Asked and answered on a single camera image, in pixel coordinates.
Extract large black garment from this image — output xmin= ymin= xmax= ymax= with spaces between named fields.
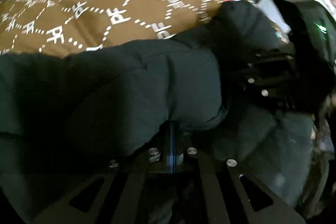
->
xmin=1 ymin=1 xmax=335 ymax=223

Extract brown patterned cartoon bedspread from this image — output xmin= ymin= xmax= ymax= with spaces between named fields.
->
xmin=1 ymin=0 xmax=240 ymax=57

